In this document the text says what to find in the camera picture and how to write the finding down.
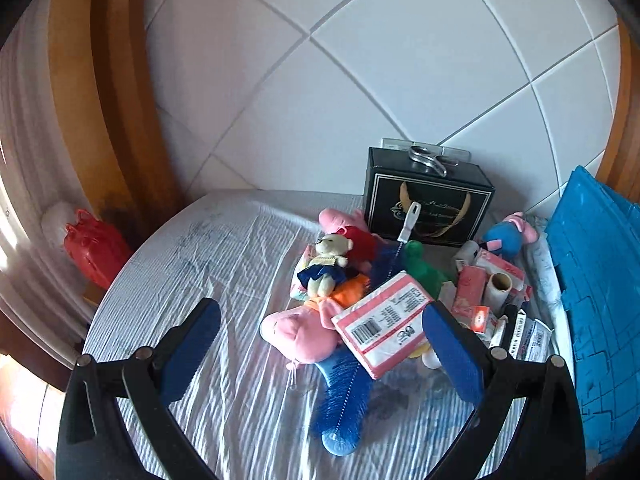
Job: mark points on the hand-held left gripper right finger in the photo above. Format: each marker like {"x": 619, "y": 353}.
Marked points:
{"x": 452, "y": 355}

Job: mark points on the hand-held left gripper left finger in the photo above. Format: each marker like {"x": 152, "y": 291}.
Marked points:
{"x": 187, "y": 347}

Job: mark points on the white paper roll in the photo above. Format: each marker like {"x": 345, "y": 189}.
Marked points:
{"x": 500, "y": 287}

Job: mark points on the white medicine box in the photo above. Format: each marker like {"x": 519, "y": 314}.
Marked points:
{"x": 534, "y": 336}

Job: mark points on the blue fabric storage bag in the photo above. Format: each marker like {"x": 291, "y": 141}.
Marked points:
{"x": 600, "y": 285}

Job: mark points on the small red box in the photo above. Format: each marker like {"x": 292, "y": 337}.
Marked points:
{"x": 481, "y": 318}

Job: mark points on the white tube box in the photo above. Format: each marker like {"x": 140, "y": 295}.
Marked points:
{"x": 497, "y": 332}

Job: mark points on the small pink tissue packet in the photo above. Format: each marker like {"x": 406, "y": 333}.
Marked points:
{"x": 472, "y": 285}

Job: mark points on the large pink tissue packet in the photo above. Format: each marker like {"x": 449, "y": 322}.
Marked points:
{"x": 382, "y": 320}

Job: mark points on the white striped bedsheet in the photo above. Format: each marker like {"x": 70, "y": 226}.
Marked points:
{"x": 210, "y": 260}

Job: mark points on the green plush toy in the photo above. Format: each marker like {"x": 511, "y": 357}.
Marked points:
{"x": 422, "y": 267}

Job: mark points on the grey tape roll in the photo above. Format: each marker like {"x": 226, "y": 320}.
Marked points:
{"x": 465, "y": 255}

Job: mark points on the white and pink packet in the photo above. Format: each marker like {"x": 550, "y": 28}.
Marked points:
{"x": 500, "y": 262}

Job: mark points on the large pink pig plush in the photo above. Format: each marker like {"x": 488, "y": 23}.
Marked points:
{"x": 297, "y": 332}

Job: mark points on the blue pig plush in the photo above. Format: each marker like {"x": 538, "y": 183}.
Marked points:
{"x": 502, "y": 235}

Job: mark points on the red bag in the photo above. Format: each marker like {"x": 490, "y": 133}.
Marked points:
{"x": 97, "y": 250}

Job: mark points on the teddy bear in blue dress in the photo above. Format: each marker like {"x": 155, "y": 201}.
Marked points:
{"x": 327, "y": 255}

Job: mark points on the black gift box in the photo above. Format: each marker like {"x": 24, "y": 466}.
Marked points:
{"x": 430, "y": 195}

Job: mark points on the small pink pig plush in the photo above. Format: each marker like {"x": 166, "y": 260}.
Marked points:
{"x": 340, "y": 220}

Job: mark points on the metal scissors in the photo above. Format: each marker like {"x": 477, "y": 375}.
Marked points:
{"x": 425, "y": 157}

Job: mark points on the clear plastic holder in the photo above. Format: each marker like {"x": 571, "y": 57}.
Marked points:
{"x": 392, "y": 143}

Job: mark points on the sheer striped curtain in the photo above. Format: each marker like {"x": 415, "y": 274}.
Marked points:
{"x": 25, "y": 160}

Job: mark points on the white padded wooden headboard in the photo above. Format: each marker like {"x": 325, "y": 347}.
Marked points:
{"x": 400, "y": 60}

